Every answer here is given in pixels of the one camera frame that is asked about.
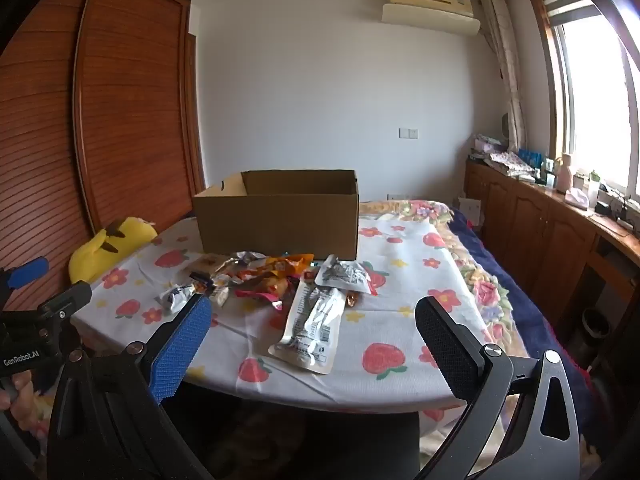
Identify crumpled purple silver packet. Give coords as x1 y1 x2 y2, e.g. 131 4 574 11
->
220 251 268 281

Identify patterned beige curtain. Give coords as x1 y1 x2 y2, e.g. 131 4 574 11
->
480 0 528 153

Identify long clear snack packet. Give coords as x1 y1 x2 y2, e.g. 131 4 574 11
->
268 282 347 375

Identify white air conditioner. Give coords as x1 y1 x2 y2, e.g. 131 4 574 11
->
381 0 482 37

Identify brown wooden cabinet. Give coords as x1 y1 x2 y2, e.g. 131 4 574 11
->
464 157 640 341

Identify orange snack packet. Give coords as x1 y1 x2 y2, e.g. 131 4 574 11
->
240 254 315 281

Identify floral blanket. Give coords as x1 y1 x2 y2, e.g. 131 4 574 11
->
10 200 601 480

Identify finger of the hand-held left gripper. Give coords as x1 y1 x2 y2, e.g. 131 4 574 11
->
40 281 93 323
0 256 51 311

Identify small white snack packet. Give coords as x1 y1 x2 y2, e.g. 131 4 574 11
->
157 282 201 315

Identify person's left hand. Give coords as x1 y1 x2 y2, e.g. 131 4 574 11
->
0 371 38 433

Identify brown wooden wardrobe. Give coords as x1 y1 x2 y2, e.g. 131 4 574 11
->
0 0 206 311

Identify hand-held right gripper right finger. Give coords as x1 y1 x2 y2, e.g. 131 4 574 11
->
412 296 583 480

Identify wooden framed window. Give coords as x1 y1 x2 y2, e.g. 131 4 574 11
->
525 0 640 201

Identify pink bottle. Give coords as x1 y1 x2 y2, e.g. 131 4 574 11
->
556 153 573 194

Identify folded floral cloth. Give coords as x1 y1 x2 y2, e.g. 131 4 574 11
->
487 151 535 177

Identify brown cardboard box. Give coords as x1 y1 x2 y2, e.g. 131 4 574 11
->
192 169 361 261

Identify black waste bin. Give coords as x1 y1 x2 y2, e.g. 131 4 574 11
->
580 306 613 356

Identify small dark snack packet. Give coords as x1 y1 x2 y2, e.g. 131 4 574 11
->
189 270 217 295

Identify pink snack packet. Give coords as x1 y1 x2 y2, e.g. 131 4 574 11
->
235 275 293 311

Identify silver snack packet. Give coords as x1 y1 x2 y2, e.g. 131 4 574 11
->
315 254 381 295

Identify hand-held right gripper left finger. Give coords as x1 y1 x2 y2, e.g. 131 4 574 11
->
47 292 216 480

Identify pile of flat boxes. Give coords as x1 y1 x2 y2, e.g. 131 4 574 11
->
470 133 506 162

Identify white paper box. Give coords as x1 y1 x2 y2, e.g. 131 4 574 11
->
457 197 483 228

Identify yellow plush toy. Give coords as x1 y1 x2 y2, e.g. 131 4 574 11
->
68 216 158 285

